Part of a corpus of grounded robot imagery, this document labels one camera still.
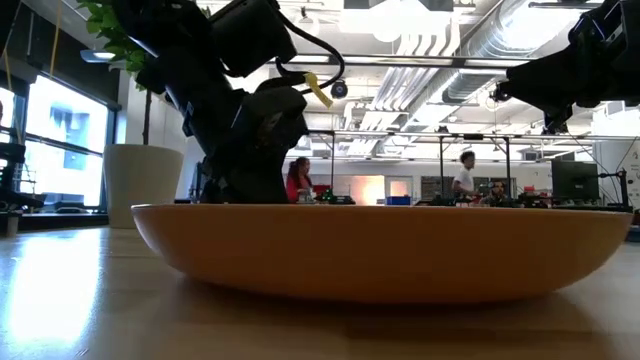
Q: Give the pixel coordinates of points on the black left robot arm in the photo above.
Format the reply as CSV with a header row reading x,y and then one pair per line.
x,y
165,50

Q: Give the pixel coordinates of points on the small black ceiling spotlight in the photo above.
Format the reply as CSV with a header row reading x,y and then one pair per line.
x,y
557,127

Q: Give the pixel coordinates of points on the seated person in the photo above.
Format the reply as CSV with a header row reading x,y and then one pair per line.
x,y
297,182
496,192

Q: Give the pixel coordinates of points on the black computer monitor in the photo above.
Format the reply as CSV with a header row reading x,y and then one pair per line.
x,y
575,180

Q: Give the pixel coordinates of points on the small red green device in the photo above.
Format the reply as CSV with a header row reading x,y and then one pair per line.
x,y
332,197

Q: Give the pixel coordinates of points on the white ribbed plant pot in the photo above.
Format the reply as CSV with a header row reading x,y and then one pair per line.
x,y
142,185

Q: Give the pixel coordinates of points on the standing person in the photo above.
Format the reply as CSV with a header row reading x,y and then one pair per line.
x,y
465,177

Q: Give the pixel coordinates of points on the blue storage box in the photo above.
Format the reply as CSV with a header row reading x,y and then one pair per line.
x,y
398,200

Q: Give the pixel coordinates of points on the green leafy potted tree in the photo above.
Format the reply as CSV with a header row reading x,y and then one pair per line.
x,y
117,40

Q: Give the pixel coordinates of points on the long ceiling light bar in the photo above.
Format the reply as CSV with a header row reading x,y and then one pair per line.
x,y
400,61

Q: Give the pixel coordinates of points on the round pendant lamp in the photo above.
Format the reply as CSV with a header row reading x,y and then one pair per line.
x,y
97,55

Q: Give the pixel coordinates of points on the bright large window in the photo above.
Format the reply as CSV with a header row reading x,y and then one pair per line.
x,y
65,165

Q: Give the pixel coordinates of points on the black side equipment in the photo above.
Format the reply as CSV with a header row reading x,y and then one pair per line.
x,y
15,175

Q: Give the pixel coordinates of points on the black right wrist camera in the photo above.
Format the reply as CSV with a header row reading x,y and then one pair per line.
x,y
610,25

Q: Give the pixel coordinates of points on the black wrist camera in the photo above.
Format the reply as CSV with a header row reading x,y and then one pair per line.
x,y
610,25
250,35

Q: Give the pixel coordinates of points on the silver ventilation duct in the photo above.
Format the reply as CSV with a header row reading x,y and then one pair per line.
x,y
500,40

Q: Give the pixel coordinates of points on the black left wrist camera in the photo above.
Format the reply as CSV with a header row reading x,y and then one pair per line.
x,y
250,35

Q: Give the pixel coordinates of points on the black overhead workstation frame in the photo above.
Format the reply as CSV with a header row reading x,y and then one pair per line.
x,y
380,134

